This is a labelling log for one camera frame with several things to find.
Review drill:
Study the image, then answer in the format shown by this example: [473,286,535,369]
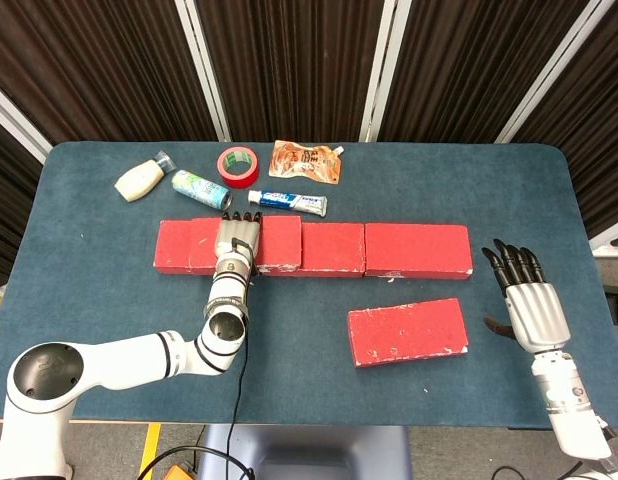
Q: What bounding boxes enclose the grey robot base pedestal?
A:
[198,424,413,480]

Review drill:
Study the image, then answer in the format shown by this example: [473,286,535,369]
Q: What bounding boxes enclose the cream plastic bottle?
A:
[113,150,178,203]

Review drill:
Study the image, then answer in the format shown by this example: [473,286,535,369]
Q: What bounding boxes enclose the black floor cable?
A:
[488,463,585,480]

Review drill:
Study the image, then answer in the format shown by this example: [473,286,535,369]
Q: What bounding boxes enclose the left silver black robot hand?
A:
[212,210,264,261]

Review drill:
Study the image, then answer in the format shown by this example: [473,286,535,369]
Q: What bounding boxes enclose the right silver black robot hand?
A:
[480,238,573,355]

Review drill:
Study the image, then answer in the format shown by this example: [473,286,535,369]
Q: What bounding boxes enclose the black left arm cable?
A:
[136,238,256,480]

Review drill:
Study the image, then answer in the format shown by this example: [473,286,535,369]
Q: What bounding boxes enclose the orange spout pouch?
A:
[267,140,346,186]

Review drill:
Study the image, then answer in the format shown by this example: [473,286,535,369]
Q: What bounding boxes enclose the brown pleated partition panel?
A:
[361,0,605,146]
[496,0,618,256]
[0,79,53,289]
[0,0,233,146]
[176,0,413,144]

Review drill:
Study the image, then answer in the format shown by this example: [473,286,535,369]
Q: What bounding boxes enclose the blue felt table cover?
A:
[0,141,615,431]

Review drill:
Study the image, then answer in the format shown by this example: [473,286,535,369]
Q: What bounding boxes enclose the white blue toothpaste tube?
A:
[247,189,329,218]

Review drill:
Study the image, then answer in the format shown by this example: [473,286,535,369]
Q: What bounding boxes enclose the red tape roll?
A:
[216,147,261,190]

